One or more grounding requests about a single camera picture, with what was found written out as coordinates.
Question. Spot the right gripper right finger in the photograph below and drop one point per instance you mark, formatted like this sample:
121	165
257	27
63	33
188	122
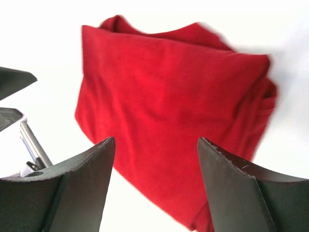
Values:
245	197

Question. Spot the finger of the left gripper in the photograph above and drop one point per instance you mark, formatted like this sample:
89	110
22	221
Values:
9	116
12	81

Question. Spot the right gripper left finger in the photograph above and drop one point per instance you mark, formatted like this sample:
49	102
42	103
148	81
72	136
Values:
66	197

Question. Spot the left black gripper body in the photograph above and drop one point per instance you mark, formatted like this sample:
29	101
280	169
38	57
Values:
38	158

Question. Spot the red t shirt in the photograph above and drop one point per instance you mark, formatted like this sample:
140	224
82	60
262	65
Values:
157	94

